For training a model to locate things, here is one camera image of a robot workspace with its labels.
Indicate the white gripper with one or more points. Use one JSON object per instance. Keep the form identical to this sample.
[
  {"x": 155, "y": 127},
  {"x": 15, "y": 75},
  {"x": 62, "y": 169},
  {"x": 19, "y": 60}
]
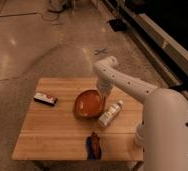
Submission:
[{"x": 104, "y": 87}]

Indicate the orange ceramic bowl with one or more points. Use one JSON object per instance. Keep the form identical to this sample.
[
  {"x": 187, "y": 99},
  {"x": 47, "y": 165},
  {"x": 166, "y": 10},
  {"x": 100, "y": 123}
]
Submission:
[{"x": 89, "y": 104}]

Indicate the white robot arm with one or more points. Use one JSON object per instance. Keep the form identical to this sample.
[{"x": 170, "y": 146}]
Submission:
[{"x": 164, "y": 127}]

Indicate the white plastic bottle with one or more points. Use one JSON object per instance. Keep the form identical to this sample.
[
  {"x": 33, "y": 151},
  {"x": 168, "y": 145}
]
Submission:
[{"x": 105, "y": 119}]

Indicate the black floor mat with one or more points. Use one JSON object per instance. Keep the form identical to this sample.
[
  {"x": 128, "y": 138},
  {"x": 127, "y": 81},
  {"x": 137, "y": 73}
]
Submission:
[{"x": 117, "y": 25}]

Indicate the wooden table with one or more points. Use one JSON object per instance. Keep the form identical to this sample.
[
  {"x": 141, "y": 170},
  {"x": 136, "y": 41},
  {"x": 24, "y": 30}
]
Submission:
[{"x": 56, "y": 134}]

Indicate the white object on floor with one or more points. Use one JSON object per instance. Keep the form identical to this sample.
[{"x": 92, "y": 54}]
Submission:
[{"x": 57, "y": 5}]

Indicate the long white metal rail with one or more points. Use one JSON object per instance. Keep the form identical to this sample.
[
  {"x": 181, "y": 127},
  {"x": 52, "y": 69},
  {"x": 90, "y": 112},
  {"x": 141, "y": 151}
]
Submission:
[{"x": 173, "y": 54}]

